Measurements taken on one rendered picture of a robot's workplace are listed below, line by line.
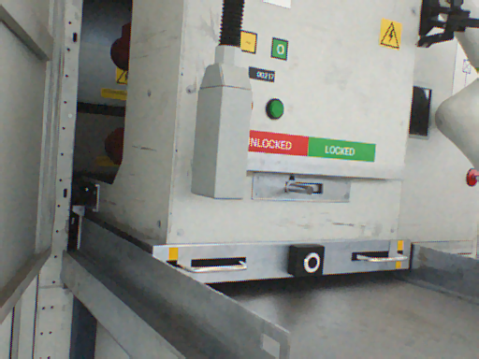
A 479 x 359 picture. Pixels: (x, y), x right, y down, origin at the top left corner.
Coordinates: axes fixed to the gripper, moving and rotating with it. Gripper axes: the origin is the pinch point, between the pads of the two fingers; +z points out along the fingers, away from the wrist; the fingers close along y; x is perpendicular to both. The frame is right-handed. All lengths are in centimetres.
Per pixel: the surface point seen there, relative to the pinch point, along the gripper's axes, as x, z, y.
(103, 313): 59, 24, 45
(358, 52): 17.9, -0.3, 7.0
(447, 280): -1.3, 14.6, 44.0
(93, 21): 77, -99, 17
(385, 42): 12.0, -3.5, 5.1
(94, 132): 73, -72, 48
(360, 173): 17.6, 10.4, 25.7
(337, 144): 21.1, 6.2, 22.0
